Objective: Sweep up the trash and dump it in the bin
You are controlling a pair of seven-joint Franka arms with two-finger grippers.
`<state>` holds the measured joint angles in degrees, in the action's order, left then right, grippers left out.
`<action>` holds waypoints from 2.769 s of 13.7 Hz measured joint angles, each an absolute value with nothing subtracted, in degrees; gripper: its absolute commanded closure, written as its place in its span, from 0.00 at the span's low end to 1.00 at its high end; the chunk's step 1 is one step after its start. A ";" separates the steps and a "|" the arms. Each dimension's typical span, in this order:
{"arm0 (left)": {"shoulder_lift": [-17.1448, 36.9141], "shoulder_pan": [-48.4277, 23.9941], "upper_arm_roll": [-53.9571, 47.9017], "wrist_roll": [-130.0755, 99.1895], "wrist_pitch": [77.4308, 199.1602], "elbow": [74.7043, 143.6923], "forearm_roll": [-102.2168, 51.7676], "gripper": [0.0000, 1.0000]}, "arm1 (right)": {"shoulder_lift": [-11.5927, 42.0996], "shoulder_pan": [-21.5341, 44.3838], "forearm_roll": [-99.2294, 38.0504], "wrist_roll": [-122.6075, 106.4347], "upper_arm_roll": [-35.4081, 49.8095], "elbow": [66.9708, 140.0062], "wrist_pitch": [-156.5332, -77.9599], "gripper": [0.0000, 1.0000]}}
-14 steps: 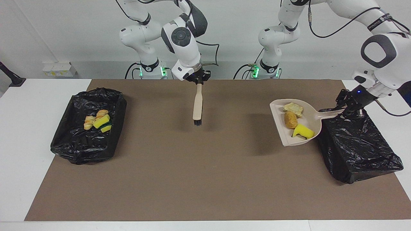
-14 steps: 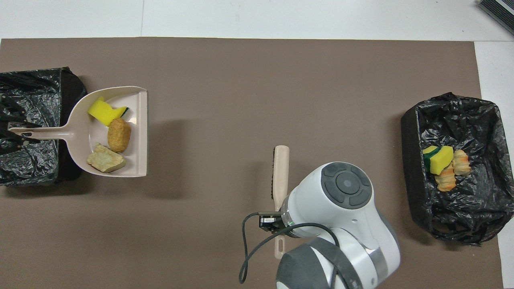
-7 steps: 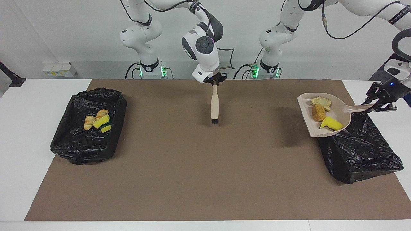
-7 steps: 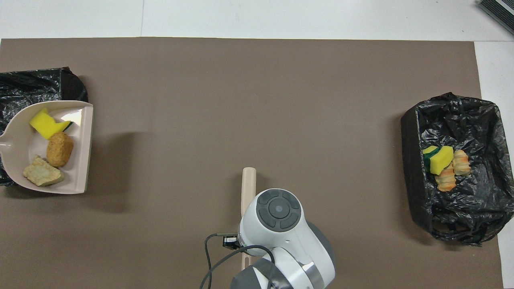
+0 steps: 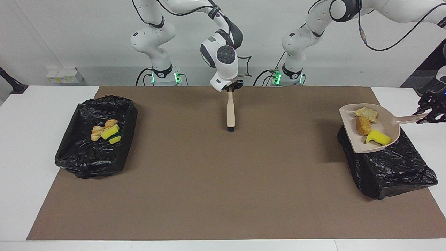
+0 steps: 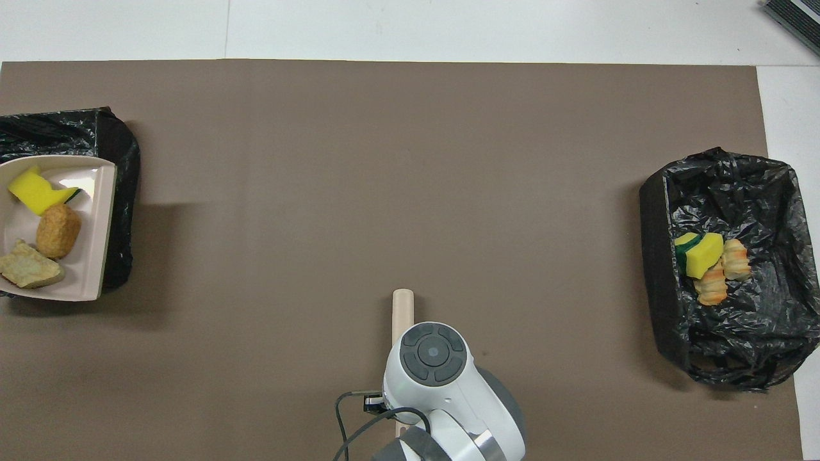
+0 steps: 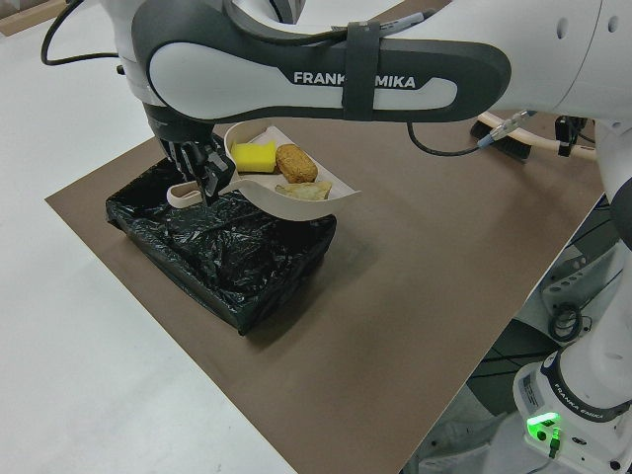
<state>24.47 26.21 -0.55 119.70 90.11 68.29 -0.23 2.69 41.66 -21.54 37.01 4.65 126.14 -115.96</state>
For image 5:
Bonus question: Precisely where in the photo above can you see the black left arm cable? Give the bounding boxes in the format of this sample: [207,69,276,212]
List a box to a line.
[358,0,446,52]

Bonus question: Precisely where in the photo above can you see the beige plastic dustpan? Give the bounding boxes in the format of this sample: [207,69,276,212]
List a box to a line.
[339,104,430,154]

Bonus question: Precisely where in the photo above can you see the black base cable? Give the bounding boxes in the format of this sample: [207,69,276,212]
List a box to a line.
[253,52,290,86]
[135,68,154,86]

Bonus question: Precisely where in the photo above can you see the pale bread chunk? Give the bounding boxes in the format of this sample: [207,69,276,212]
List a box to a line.
[355,107,378,123]

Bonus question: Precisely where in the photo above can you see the beige hand brush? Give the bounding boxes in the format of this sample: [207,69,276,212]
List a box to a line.
[226,91,236,132]

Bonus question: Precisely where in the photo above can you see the brown bread roll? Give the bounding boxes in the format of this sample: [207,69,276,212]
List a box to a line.
[356,116,372,136]

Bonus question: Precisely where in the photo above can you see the black bag-lined bin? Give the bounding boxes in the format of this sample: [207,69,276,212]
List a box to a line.
[337,125,439,200]
[55,96,138,179]

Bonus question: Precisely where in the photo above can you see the brown table mat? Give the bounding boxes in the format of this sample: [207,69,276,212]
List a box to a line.
[27,86,446,241]

